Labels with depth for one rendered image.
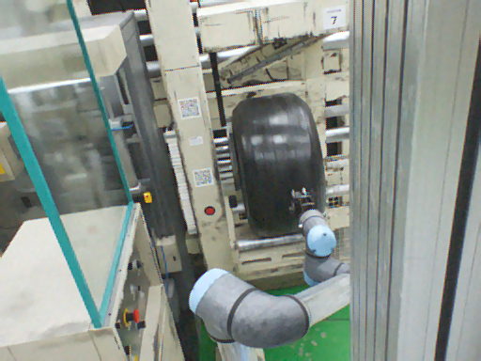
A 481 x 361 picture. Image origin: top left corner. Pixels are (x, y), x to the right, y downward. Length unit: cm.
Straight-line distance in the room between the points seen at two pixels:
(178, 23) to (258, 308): 97
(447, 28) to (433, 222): 12
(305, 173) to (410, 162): 121
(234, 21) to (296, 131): 52
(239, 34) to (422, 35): 152
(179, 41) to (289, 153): 53
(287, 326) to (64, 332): 52
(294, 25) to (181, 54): 52
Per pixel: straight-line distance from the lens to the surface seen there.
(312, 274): 125
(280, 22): 177
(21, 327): 119
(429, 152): 28
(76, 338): 111
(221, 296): 92
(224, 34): 175
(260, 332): 88
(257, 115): 155
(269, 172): 146
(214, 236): 181
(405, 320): 36
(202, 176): 165
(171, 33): 148
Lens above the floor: 200
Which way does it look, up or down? 29 degrees down
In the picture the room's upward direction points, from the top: 8 degrees counter-clockwise
